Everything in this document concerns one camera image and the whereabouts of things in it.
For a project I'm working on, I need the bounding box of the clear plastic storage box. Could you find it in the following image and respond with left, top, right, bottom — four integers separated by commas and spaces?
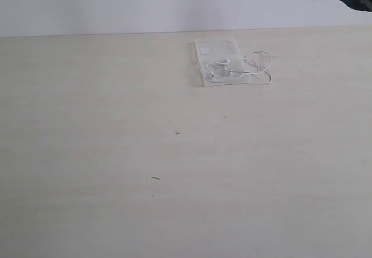
195, 37, 253, 87

